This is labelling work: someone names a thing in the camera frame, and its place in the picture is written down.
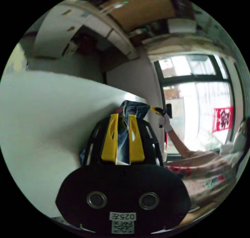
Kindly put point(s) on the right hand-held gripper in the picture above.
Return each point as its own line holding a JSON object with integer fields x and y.
{"x": 161, "y": 122}

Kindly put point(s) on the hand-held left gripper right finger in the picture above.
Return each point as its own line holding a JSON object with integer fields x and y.
{"x": 136, "y": 148}

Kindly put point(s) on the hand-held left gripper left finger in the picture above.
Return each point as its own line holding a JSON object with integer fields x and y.
{"x": 109, "y": 144}

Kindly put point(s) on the blue denim shorts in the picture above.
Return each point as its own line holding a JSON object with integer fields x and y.
{"x": 134, "y": 110}

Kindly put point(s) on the person's right forearm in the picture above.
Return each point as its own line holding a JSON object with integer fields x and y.
{"x": 179, "y": 144}

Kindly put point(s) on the person's right hand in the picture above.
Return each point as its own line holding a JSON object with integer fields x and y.
{"x": 166, "y": 123}

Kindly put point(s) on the bed with printed sheet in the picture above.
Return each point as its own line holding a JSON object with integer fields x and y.
{"x": 207, "y": 175}

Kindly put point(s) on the person's body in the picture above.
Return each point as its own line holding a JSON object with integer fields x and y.
{"x": 237, "y": 144}

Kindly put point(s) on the white cupboard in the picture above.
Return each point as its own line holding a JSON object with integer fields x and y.
{"x": 58, "y": 29}

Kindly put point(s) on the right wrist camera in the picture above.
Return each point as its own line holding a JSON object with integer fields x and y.
{"x": 169, "y": 110}

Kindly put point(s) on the window with black frame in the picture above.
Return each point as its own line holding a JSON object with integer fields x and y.
{"x": 199, "y": 105}

